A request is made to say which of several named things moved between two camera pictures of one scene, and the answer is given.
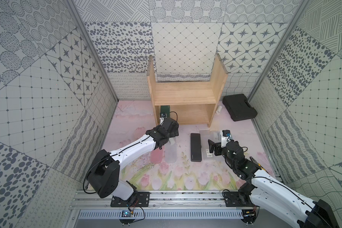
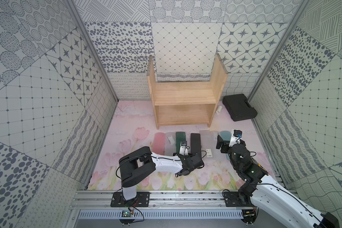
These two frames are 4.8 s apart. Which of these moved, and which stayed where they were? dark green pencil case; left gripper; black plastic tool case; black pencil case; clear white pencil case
Moved: dark green pencil case; left gripper
Stayed: clear white pencil case; black pencil case; black plastic tool case
